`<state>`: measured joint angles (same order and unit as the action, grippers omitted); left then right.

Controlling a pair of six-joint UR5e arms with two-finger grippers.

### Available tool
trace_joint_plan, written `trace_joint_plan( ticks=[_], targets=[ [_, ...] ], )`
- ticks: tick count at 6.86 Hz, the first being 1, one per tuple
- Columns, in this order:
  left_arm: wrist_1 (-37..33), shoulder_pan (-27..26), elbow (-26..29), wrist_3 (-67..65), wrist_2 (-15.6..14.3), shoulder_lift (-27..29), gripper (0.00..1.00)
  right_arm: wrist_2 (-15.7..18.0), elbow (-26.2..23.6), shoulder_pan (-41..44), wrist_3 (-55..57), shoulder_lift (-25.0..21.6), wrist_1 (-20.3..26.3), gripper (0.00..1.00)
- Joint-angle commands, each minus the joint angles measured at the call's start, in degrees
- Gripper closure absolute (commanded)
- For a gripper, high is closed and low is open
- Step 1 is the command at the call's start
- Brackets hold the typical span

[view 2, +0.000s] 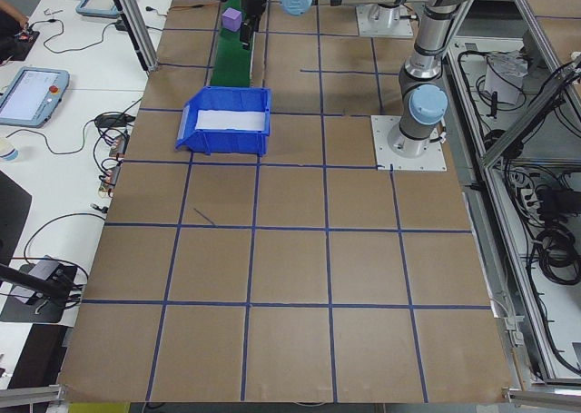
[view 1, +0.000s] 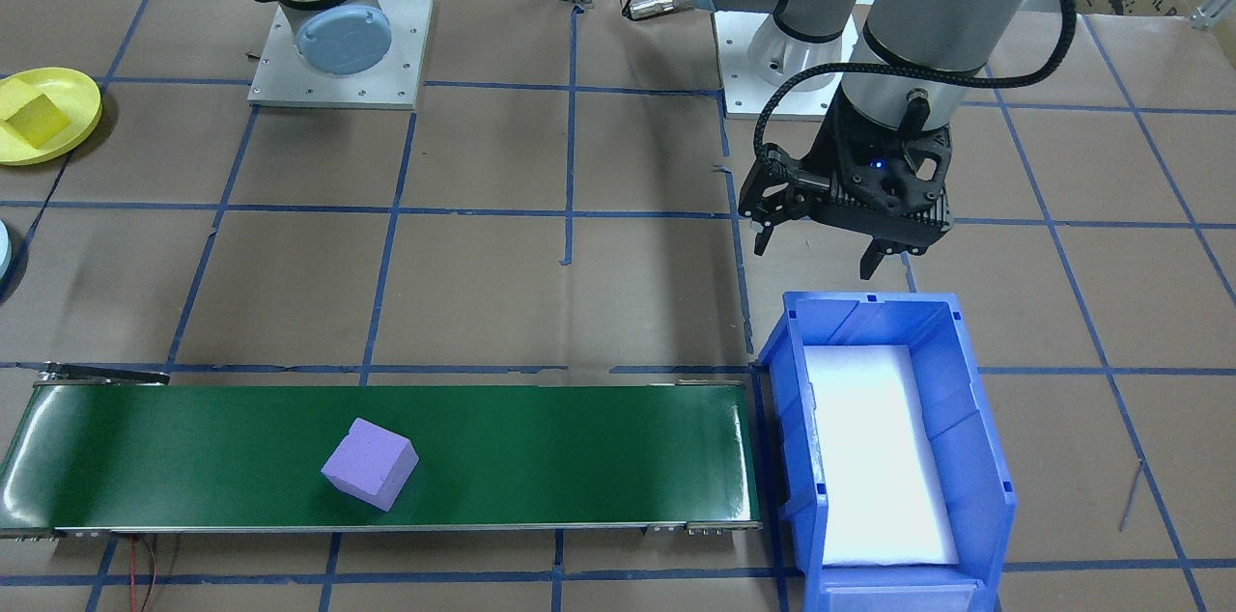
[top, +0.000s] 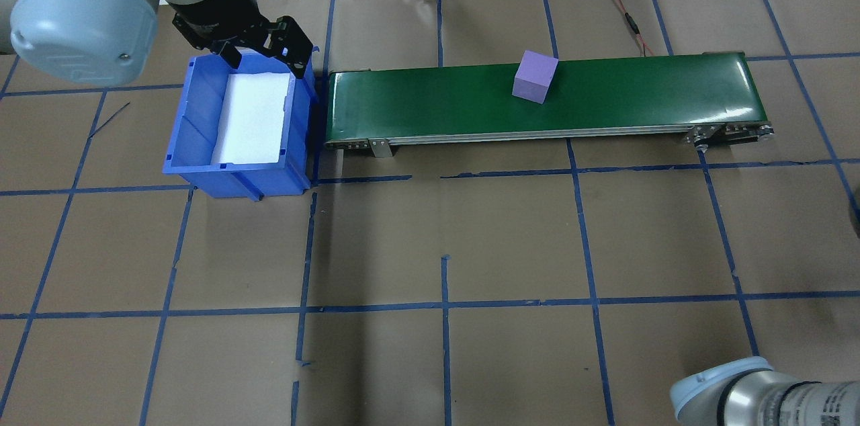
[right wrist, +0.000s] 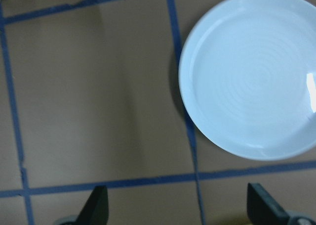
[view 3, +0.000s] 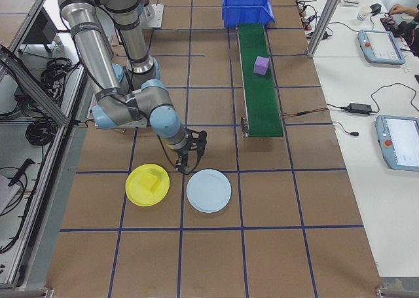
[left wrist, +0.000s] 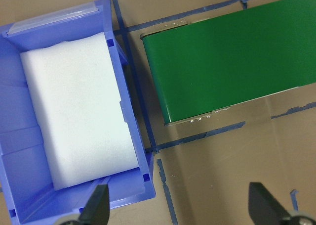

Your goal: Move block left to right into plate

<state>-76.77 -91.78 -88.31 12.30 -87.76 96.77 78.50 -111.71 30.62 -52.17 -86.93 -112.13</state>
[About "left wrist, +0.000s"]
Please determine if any blue plastic storage bin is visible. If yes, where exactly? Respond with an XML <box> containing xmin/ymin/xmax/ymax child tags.
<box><xmin>0</xmin><ymin>0</ymin><xmax>157</xmax><ymax>225</ymax></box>

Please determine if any white foam pad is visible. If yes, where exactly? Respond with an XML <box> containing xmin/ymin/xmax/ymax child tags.
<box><xmin>19</xmin><ymin>31</ymin><xmax>140</xmax><ymax>192</ymax></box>

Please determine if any green conveyor belt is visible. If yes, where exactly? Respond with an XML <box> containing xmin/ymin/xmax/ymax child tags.
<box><xmin>139</xmin><ymin>0</ymin><xmax>316</xmax><ymax>127</ymax></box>

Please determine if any clear bin label cover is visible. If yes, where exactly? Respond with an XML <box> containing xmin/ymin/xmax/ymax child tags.
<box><xmin>5</xmin><ymin>1</ymin><xmax>103</xmax><ymax>36</ymax></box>

